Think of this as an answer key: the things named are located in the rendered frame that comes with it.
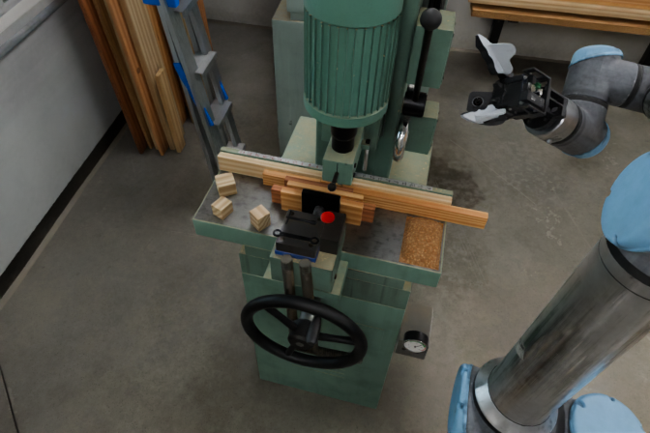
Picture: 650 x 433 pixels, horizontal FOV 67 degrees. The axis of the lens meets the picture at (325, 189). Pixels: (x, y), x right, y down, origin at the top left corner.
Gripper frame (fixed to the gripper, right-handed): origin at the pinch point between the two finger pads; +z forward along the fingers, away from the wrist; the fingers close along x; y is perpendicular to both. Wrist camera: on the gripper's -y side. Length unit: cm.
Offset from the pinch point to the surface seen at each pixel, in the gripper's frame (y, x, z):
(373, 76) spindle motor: -12.0, 2.1, 10.5
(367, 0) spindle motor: -2.8, -4.5, 21.2
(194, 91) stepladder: -127, -17, 12
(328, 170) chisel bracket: -34.9, 16.2, 1.6
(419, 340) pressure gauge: -31, 50, -33
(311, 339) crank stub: -23, 52, 4
